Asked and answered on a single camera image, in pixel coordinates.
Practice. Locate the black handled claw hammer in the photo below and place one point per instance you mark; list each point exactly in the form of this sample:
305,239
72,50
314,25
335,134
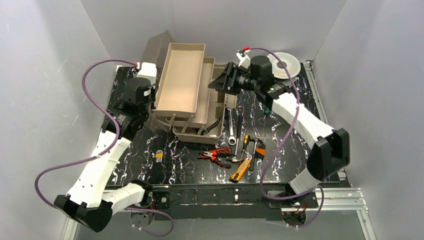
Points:
234,159

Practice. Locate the grey black pruning pliers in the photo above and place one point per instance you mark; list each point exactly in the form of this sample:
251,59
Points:
209,128

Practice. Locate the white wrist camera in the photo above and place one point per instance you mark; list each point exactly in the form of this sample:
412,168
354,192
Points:
244,59
147,70

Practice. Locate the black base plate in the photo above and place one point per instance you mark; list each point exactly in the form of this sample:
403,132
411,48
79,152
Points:
227,201

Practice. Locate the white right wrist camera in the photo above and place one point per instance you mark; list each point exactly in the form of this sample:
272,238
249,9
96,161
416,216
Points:
244,59

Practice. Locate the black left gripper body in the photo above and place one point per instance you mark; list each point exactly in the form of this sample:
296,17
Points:
153,96

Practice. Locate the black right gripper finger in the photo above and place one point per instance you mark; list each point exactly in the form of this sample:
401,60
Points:
219,84
232,70

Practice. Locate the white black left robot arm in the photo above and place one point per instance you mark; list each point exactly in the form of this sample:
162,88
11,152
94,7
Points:
99,165

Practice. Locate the yellow utility knife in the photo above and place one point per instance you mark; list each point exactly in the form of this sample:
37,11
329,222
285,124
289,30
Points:
243,167

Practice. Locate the green stubby screwdriver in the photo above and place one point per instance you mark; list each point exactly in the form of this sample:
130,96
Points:
266,112

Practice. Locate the aluminium front rail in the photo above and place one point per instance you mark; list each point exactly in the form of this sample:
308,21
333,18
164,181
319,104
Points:
329,199

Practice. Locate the white filament spool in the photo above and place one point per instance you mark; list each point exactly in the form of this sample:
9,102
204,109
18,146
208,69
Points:
290,62

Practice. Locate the translucent beige tool box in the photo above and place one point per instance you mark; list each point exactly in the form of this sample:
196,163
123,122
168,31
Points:
184,103

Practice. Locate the yellow hex key set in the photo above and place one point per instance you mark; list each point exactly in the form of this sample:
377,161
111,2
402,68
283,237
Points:
159,154

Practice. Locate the red black utility knife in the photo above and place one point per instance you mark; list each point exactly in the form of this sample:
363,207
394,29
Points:
215,153

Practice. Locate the orange black needle nose pliers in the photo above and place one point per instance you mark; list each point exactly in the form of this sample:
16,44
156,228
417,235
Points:
220,163

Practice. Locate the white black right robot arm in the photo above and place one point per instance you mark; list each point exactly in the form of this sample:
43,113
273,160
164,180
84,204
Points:
329,147

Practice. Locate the orange black hex key holder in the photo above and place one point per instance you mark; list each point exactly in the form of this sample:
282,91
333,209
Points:
260,150

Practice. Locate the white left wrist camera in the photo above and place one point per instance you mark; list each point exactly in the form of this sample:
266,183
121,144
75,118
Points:
147,70

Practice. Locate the silver ratchet ring wrench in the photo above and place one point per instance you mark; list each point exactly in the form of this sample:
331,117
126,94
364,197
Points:
231,138

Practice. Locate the small black hammer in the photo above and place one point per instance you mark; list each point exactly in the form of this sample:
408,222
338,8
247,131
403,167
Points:
253,155

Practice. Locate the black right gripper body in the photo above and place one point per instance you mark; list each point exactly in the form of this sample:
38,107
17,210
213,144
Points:
232,78

